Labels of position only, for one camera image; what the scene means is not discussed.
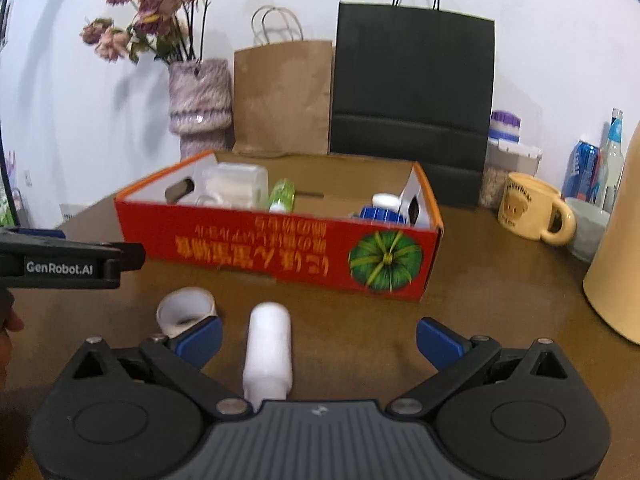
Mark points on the yellow bear mug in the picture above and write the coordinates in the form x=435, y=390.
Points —
x=520, y=210

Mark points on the clear glass bottle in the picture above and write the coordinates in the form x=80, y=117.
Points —
x=612, y=170

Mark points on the translucent white cylinder cap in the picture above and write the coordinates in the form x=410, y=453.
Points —
x=190, y=305

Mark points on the pale grey cup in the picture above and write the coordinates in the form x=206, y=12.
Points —
x=587, y=230

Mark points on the brown paper bag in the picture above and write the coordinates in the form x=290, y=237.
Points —
x=280, y=100

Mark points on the translucent white plastic container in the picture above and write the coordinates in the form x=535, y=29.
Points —
x=235, y=185

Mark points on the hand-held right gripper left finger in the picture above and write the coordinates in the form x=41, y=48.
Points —
x=200, y=340

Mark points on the person's left hand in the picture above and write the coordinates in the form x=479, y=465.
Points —
x=12, y=321

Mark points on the red cardboard box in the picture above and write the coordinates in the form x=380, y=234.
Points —
x=225, y=245

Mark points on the clear seed container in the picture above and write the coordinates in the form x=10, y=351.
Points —
x=492, y=185

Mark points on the white plastic bottle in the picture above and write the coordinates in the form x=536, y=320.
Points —
x=270, y=345

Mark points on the mottled pink ceramic vase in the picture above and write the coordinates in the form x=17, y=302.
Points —
x=200, y=100

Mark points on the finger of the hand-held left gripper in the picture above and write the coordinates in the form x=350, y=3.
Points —
x=30, y=235
x=75, y=249

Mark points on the purple lid jar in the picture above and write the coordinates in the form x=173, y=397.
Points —
x=505, y=127

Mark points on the blue drink can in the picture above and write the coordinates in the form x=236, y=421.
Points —
x=580, y=170

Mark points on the green spray bottle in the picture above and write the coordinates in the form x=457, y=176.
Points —
x=282, y=195

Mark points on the dried rose bouquet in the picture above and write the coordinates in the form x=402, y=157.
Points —
x=150, y=5

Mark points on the black paper bag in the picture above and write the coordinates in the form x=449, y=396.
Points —
x=410, y=85

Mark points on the yellow thermos jug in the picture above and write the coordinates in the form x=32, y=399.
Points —
x=620, y=260

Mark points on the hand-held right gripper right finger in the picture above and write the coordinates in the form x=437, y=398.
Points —
x=440, y=340

